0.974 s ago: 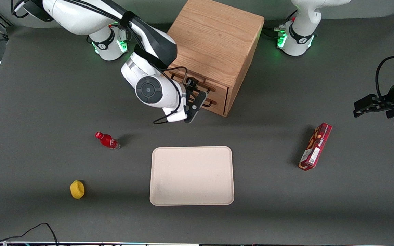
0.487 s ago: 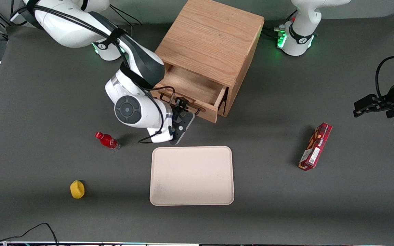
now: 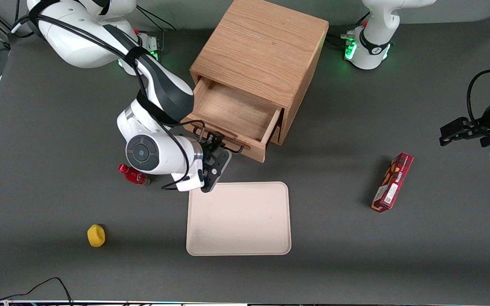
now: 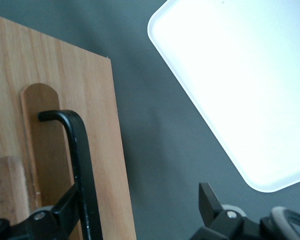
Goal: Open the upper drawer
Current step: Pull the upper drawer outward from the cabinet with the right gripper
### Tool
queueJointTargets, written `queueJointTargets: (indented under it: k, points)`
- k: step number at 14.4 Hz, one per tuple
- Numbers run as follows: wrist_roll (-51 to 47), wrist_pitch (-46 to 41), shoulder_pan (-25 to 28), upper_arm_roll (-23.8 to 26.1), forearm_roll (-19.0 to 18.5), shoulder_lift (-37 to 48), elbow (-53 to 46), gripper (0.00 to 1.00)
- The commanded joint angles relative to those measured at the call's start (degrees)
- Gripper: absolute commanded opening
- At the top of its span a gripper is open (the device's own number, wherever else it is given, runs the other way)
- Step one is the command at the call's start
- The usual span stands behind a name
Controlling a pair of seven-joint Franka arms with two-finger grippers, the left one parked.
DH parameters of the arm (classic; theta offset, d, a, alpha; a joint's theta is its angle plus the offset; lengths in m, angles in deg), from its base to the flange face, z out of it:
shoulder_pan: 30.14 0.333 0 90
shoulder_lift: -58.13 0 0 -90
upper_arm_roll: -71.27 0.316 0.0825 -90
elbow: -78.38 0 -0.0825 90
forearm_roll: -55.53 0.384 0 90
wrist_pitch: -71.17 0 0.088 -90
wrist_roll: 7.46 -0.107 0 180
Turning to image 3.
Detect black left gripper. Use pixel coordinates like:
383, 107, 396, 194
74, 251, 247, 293
439, 111, 490, 148

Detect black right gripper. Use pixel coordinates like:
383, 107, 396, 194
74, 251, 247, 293
202, 133, 232, 194

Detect black metal drawer handle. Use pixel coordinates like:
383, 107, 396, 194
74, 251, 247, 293
193, 124, 251, 154

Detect wooden drawer cabinet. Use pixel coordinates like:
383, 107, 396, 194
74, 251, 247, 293
190, 0, 330, 146

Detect red snack box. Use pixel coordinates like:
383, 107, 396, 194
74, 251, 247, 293
371, 153, 414, 213

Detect cream rectangular tray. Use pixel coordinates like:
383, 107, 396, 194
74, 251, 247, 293
186, 181, 292, 256

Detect red plastic bottle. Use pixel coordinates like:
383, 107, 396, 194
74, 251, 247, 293
118, 164, 150, 187

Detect yellow toy fruit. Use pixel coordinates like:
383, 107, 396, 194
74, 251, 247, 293
87, 224, 106, 248

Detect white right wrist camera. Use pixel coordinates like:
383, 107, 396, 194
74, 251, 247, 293
176, 168, 205, 192

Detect black base cable bundle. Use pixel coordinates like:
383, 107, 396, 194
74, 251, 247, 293
327, 12, 371, 49

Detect thin black cable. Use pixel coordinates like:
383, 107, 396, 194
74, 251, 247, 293
0, 277, 74, 306

